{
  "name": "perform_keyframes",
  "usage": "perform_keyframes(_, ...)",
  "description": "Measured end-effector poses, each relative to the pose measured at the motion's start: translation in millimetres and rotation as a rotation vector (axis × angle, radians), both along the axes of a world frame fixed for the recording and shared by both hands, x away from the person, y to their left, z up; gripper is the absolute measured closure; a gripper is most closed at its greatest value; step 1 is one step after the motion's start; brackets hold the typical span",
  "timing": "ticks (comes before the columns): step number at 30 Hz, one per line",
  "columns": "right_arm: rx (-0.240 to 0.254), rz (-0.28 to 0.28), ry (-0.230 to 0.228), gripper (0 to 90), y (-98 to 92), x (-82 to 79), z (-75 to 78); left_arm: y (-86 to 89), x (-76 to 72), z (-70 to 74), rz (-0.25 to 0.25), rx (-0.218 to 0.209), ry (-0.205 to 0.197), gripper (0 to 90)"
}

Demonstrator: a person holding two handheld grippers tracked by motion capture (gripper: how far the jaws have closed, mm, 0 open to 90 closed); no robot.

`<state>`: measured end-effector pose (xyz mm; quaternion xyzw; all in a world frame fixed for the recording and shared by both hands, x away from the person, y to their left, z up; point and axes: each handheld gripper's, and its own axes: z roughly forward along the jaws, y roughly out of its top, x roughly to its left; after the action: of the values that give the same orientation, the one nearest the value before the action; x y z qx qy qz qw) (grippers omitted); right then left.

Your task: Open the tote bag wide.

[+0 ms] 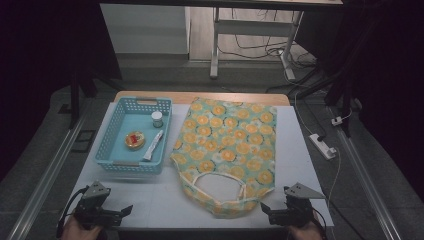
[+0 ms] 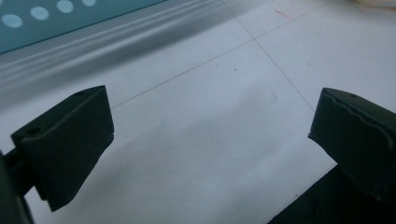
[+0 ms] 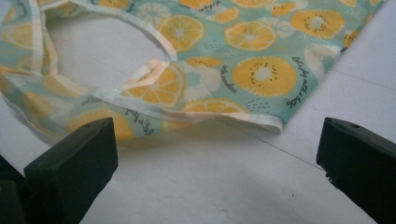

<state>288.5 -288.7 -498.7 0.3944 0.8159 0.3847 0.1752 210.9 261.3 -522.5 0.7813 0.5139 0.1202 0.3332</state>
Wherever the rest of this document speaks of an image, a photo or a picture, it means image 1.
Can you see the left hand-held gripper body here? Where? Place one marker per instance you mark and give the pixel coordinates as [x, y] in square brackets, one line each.
[93, 203]

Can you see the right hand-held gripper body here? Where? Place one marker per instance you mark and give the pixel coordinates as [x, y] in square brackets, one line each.
[298, 210]

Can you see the white tube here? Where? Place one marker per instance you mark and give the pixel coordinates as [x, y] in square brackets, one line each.
[152, 146]

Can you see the small orange toy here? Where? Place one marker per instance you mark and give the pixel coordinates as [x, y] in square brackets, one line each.
[134, 140]

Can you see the blue plastic basket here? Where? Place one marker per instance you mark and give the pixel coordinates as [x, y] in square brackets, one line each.
[136, 133]

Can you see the orange-print green cloth bag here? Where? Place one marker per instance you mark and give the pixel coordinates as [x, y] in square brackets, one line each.
[226, 146]

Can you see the small white-capped bottle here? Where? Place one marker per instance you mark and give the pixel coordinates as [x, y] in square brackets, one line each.
[157, 119]

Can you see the person's right hand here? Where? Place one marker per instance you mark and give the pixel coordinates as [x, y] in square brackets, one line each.
[305, 232]

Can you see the person's left hand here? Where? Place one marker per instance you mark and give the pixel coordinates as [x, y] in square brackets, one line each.
[75, 232]

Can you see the white table mat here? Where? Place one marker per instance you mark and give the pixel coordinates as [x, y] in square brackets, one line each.
[160, 200]

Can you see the white power strip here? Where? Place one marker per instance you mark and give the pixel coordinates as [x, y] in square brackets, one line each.
[321, 146]

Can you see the white plug adapter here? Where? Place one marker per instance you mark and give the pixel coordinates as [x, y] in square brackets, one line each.
[336, 121]

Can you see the black metal stand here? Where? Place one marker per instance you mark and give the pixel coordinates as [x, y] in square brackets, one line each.
[75, 100]
[346, 100]

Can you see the white-legged desk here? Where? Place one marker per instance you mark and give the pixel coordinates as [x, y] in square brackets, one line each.
[253, 27]

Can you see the metal floor rail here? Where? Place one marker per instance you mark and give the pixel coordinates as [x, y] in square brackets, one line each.
[46, 180]
[366, 180]

